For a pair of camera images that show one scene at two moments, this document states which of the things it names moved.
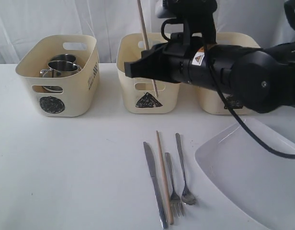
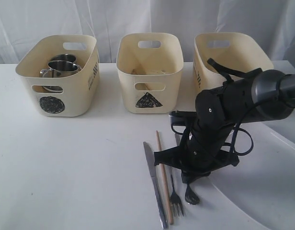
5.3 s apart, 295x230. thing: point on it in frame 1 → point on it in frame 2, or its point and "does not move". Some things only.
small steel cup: (59, 68) does not move
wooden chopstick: (146, 37) → (133, 72)
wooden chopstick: (165, 182) does not move
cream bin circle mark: (75, 95) does not move
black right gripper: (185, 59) → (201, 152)
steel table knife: (157, 194) does not move
